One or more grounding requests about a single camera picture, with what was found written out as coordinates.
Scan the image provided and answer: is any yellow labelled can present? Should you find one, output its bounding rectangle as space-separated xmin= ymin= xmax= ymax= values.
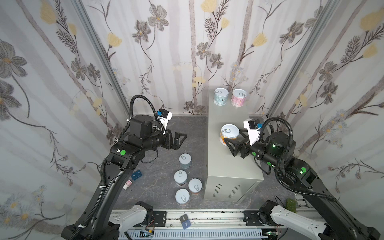
xmin=220 ymin=124 xmax=240 ymax=145

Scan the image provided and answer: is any pink labelled can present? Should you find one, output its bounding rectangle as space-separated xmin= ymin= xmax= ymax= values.
xmin=231 ymin=89 xmax=247 ymax=107

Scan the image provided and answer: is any light blue labelled can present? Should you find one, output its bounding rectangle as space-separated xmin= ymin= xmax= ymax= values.
xmin=214 ymin=88 xmax=229 ymax=106

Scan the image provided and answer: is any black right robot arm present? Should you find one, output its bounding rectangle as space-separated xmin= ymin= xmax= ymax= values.
xmin=224 ymin=117 xmax=381 ymax=240

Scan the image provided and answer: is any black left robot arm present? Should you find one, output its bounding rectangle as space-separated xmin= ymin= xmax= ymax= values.
xmin=61 ymin=95 xmax=187 ymax=240

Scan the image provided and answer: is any grey metal cabinet counter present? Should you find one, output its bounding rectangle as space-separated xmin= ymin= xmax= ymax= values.
xmin=203 ymin=90 xmax=265 ymax=203

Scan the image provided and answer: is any teal can near cabinet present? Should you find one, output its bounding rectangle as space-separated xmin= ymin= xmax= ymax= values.
xmin=179 ymin=153 xmax=192 ymax=169

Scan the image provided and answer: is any teal can middle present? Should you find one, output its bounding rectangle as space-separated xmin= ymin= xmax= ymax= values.
xmin=174 ymin=170 xmax=188 ymax=186

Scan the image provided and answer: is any orange can by cabinet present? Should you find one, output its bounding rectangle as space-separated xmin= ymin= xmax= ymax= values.
xmin=188 ymin=178 xmax=203 ymax=195

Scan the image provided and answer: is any small blue box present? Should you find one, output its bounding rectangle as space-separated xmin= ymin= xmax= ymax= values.
xmin=131 ymin=170 xmax=143 ymax=181

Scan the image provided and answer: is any pink can front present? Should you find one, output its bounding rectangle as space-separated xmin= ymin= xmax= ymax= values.
xmin=175 ymin=189 xmax=190 ymax=207

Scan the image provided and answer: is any small pink white bottle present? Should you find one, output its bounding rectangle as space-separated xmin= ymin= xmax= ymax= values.
xmin=123 ymin=180 xmax=133 ymax=190

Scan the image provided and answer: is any green circuit board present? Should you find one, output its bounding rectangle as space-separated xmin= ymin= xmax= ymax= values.
xmin=285 ymin=198 xmax=297 ymax=214

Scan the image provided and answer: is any small blue grey module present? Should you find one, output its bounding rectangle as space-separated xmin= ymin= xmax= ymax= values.
xmin=180 ymin=214 xmax=191 ymax=230

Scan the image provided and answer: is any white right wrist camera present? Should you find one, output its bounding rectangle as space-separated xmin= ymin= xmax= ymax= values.
xmin=244 ymin=117 xmax=264 ymax=146

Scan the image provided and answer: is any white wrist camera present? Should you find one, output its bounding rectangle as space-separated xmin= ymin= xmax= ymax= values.
xmin=157 ymin=109 xmax=173 ymax=130
xmin=244 ymin=117 xmax=264 ymax=146

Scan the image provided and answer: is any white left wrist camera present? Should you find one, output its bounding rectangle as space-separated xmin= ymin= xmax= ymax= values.
xmin=157 ymin=109 xmax=173 ymax=130

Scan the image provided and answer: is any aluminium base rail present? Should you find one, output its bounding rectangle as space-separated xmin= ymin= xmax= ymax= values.
xmin=79 ymin=208 xmax=331 ymax=240

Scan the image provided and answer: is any white slotted cable duct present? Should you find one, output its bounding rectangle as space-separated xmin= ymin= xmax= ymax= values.
xmin=127 ymin=229 xmax=268 ymax=240

